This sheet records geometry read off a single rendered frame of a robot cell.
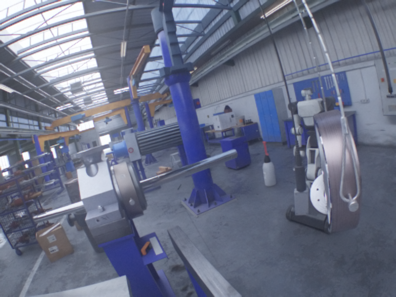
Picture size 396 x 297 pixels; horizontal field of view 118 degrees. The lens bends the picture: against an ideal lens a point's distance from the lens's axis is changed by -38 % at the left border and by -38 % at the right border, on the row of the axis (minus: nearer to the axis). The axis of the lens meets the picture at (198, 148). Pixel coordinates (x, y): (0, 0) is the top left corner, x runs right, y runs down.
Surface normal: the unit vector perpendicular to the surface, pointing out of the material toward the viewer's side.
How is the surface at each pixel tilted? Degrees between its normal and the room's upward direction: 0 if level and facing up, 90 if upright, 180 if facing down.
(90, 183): 45
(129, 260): 90
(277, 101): 90
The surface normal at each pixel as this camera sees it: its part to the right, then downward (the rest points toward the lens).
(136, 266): 0.41, 0.05
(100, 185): 0.12, -0.65
